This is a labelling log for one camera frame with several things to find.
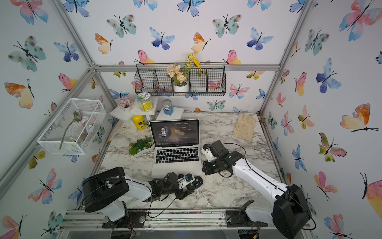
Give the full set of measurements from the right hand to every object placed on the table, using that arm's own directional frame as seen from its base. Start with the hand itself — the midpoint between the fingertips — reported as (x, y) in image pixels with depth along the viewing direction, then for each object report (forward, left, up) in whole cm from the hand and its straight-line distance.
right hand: (204, 168), depth 79 cm
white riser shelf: (+35, +18, +4) cm, 40 cm away
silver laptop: (+17, +18, -10) cm, 27 cm away
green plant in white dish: (+15, +40, -4) cm, 42 cm away
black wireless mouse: (-4, +3, -9) cm, 10 cm away
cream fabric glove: (+39, -29, -11) cm, 50 cm away
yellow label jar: (+29, +35, +19) cm, 49 cm away
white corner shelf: (+31, +50, +6) cm, 59 cm away
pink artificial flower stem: (+13, +64, +20) cm, 68 cm away
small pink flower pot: (+33, +49, +14) cm, 61 cm away
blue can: (+34, +24, +11) cm, 43 cm away
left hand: (-5, +6, -11) cm, 14 cm away
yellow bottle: (+33, +46, -2) cm, 56 cm away
